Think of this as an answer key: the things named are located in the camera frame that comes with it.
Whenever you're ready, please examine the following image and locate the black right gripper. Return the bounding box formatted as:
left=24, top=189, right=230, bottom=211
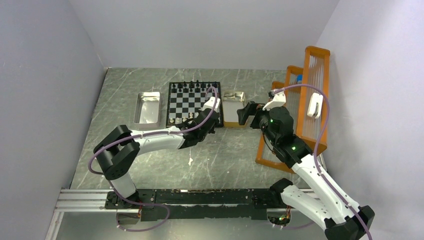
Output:
left=236, top=100, right=279, bottom=146

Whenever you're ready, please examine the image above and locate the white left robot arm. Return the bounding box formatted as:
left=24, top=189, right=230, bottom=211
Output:
left=93, top=108, right=220, bottom=208

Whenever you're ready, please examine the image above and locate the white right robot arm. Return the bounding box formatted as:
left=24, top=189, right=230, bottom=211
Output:
left=236, top=101, right=375, bottom=240

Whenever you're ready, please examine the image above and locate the yellow tray of white pieces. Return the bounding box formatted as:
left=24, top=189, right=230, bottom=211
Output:
left=221, top=91, right=247, bottom=128

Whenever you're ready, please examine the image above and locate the black white chess board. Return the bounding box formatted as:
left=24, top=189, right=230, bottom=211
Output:
left=165, top=89, right=221, bottom=127

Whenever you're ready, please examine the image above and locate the silver metal tray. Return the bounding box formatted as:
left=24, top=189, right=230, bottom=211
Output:
left=133, top=91, right=162, bottom=129

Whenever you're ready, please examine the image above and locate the orange wooden rack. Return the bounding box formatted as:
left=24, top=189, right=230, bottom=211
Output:
left=255, top=46, right=331, bottom=174

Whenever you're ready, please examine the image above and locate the blue cap bottle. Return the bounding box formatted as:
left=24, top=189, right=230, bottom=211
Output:
left=296, top=74, right=303, bottom=83

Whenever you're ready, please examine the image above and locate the white clip object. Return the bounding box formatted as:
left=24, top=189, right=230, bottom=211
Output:
left=306, top=92, right=324, bottom=119

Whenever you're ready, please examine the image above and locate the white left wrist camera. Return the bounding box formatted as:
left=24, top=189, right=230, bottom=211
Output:
left=201, top=96, right=221, bottom=113

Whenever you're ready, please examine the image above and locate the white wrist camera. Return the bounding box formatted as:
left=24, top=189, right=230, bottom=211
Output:
left=262, top=91, right=287, bottom=111
left=201, top=96, right=221, bottom=113

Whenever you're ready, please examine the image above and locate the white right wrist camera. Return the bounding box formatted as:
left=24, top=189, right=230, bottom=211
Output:
left=262, top=91, right=287, bottom=111

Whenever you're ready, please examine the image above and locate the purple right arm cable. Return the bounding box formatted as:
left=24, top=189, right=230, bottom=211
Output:
left=271, top=83, right=374, bottom=240

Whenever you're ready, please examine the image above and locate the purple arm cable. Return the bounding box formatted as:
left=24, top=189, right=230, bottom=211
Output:
left=87, top=86, right=220, bottom=206
left=271, top=83, right=374, bottom=240

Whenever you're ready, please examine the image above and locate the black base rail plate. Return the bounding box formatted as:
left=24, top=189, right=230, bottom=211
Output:
left=104, top=188, right=287, bottom=222

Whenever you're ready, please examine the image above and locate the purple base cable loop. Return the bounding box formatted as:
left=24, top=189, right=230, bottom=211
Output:
left=115, top=202, right=171, bottom=232

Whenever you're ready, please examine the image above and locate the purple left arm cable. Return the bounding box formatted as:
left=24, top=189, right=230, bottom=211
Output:
left=87, top=86, right=220, bottom=206

